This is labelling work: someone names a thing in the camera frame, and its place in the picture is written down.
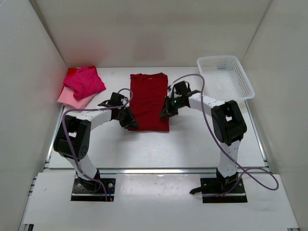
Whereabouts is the aluminium rail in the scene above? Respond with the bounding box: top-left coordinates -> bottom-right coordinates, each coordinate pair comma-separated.
99,168 -> 216,174

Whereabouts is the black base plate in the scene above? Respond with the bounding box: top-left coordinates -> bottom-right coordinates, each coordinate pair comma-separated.
189,173 -> 248,204
71,177 -> 116,202

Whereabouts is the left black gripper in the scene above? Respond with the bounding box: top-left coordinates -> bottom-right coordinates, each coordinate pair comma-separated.
115,106 -> 140,130

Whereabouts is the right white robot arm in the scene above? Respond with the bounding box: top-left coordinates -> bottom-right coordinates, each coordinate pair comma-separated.
160,81 -> 247,193

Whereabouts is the magenta folded t shirt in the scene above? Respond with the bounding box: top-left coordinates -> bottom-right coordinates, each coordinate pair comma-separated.
63,68 -> 106,100

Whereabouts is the white plastic mesh basket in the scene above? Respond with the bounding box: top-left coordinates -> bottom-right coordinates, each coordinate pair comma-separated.
197,55 -> 255,102

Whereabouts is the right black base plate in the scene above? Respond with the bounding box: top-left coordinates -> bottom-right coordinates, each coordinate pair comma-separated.
189,173 -> 248,204

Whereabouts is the light pink folded t shirt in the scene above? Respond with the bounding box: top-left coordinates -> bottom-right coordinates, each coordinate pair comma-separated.
57,87 -> 96,109

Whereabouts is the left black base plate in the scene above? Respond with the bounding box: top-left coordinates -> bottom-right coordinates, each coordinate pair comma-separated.
71,177 -> 116,202

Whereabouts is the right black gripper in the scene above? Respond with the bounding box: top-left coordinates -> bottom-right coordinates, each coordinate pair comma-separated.
159,97 -> 185,120

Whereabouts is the bright red folded t shirt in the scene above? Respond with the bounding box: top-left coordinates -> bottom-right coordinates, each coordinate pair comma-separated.
65,67 -> 95,79

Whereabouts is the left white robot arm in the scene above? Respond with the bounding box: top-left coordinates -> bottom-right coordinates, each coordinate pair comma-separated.
53,92 -> 139,192

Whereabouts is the dark red t shirt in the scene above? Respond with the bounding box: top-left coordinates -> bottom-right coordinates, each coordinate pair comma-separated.
129,73 -> 169,132

